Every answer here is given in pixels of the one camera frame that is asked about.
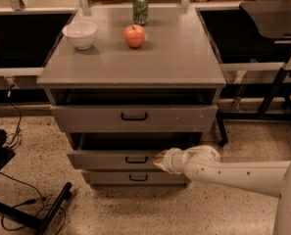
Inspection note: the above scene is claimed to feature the grey drawer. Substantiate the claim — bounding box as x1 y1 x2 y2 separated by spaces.
68 132 202 170
81 170 190 186
51 105 218 133

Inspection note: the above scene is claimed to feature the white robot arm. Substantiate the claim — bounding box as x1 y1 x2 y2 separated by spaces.
153 145 291 235

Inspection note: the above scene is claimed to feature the grey bottom drawer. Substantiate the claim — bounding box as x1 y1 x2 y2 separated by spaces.
81 170 190 186

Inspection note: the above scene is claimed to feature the grey top drawer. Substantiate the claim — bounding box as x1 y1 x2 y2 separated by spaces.
51 105 218 133

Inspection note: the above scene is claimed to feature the red apple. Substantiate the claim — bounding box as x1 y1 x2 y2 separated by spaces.
123 24 145 48

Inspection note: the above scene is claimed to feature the black side table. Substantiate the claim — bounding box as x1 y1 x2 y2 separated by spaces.
215 0 291 148

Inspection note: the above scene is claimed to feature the white bowl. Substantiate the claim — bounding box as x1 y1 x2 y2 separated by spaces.
63 22 98 50

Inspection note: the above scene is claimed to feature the green soda can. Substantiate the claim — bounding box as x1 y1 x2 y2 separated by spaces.
132 0 148 25

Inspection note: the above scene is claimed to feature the black stand on left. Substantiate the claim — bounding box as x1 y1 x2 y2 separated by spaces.
0 129 72 235

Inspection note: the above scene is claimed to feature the black cable on floor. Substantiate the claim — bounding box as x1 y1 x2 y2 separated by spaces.
0 83 68 235

